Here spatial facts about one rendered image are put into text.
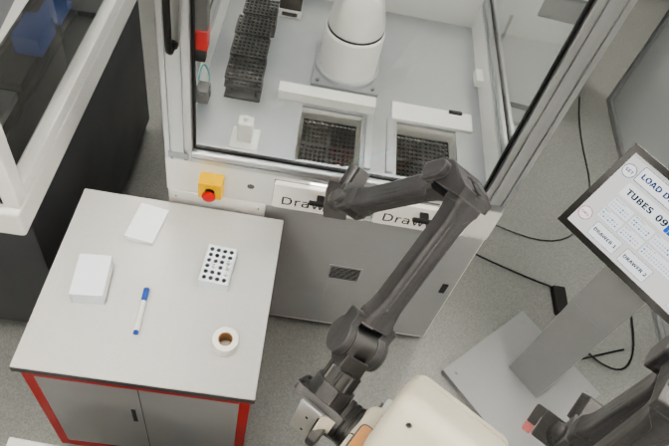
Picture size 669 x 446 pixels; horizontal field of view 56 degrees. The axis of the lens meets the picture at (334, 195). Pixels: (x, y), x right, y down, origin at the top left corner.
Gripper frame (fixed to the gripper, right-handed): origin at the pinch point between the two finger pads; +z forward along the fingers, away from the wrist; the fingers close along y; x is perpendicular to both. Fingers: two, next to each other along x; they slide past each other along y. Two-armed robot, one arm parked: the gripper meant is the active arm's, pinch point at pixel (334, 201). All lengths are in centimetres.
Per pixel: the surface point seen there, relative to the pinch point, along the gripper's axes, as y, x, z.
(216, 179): 0.9, 35.0, 3.7
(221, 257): -21.3, 29.8, 2.3
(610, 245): 0, -81, -8
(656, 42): 119, -173, 140
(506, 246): -4, -95, 112
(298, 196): -0.1, 10.5, 5.9
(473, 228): -1.2, -45.5, 9.8
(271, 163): 7.8, 19.8, -1.2
